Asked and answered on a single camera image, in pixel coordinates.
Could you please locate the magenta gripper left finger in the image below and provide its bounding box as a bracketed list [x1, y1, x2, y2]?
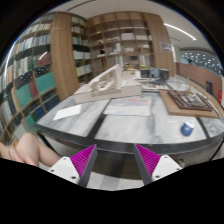
[49, 145, 98, 187]

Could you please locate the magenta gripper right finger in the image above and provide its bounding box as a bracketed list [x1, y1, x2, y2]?
[133, 144, 182, 185]

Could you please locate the blue and white mouse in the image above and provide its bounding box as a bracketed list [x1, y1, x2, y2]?
[181, 121, 194, 136]

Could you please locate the bare human hand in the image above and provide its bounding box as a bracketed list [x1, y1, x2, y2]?
[0, 133, 61, 167]

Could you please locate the white paper sheet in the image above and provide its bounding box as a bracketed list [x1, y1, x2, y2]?
[54, 104, 81, 120]

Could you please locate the colourful printed mat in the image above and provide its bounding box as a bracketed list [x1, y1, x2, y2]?
[104, 97, 150, 116]

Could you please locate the wooden board with brown model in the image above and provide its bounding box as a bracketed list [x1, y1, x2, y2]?
[159, 90, 219, 118]

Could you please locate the white architectural model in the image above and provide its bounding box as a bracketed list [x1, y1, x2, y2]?
[73, 64, 142, 104]

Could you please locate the left glass-front bookcase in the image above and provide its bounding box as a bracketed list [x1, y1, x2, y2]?
[0, 13, 59, 144]

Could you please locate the wooden column panel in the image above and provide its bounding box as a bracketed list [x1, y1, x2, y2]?
[50, 12, 79, 100]

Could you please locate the grey box on table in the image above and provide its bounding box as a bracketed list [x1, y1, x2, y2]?
[159, 69, 169, 80]

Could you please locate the wooden shelving unit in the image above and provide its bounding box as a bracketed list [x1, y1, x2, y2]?
[71, 12, 154, 84]

